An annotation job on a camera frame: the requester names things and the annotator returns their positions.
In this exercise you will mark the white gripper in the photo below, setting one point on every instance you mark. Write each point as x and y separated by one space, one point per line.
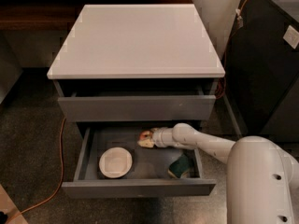
158 137

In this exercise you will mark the red apple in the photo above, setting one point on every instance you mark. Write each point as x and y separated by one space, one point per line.
145 135

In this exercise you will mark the grey drawer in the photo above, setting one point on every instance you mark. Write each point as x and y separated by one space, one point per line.
148 176
138 104

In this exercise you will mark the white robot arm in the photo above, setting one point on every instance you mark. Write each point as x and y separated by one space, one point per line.
260 174

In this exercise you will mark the grey top drawer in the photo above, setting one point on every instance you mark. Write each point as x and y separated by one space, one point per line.
138 104

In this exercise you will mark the grey drawer cabinet white top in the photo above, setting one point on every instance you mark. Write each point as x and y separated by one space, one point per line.
125 46

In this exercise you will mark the green yellow sponge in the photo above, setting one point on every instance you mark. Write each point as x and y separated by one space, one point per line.
180 167

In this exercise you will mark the white ceramic bowl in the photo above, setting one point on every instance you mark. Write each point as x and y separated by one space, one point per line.
116 162

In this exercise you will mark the black cabinet on right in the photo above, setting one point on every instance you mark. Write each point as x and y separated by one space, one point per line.
262 71

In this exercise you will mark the light wooden board corner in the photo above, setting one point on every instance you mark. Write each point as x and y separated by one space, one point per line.
8 207

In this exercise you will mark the white square tag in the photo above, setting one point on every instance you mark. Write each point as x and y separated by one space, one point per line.
291 36

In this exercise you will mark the dark wooden shelf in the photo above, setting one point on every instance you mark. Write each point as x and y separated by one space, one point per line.
55 14

